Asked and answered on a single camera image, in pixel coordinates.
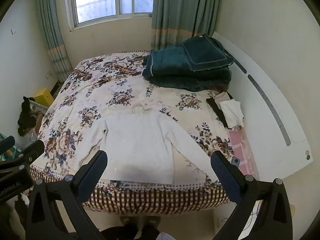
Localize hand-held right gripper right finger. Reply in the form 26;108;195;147
211;151;293;240

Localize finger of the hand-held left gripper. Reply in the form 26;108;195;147
0;140;45;167
0;135;16;155

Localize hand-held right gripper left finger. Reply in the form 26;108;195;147
25;150;108;240

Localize white knit sweater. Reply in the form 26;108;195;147
66;109;220;185

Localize pink checked sheet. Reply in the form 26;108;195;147
226;125;259;178

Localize black cloth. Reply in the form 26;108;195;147
17;96;38;137

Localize yellow box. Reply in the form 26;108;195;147
34;87;54;107

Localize folded white cloth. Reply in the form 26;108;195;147
219;100;245;128

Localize person's dark trousers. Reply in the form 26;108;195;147
100;224;160;240

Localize beige garment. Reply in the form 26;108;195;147
212;91;235;105

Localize floral bedspread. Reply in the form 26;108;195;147
29;50;240;215

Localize white headboard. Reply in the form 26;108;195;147
212;31;314;178

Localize folded teal quilt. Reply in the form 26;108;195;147
142;44;232;92

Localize teal striped curtain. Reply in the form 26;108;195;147
35;0;73;82
151;0;222;51

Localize teal pillow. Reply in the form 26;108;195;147
182;33;235;72

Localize window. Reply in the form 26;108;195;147
64;0;156;32

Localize black strap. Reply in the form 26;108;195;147
206;97;229;128

